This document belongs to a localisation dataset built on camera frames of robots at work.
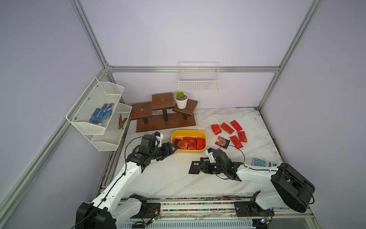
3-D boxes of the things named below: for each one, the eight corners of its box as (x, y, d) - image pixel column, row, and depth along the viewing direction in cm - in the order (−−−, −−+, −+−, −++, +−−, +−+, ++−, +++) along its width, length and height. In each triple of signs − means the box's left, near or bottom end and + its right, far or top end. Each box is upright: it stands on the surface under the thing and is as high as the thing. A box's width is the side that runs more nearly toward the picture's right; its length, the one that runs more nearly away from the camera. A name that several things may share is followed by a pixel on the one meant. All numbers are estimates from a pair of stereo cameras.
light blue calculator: (252, 165, 92) (253, 163, 90) (250, 158, 95) (252, 156, 93) (277, 167, 91) (279, 166, 89) (275, 160, 94) (277, 159, 92)
